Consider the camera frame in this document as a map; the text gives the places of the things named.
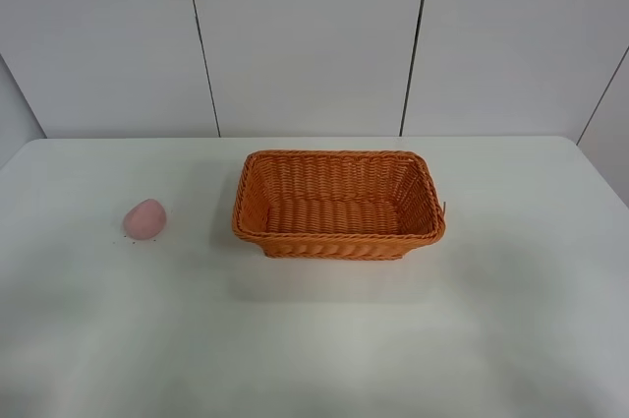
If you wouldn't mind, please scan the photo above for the orange wicker basket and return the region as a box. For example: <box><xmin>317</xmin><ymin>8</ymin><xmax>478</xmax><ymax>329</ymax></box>
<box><xmin>232</xmin><ymin>149</ymin><xmax>446</xmax><ymax>261</ymax></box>

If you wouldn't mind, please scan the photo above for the pink peach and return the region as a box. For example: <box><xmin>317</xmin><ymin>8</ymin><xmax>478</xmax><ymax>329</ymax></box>
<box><xmin>123</xmin><ymin>199</ymin><xmax>167</xmax><ymax>240</ymax></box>

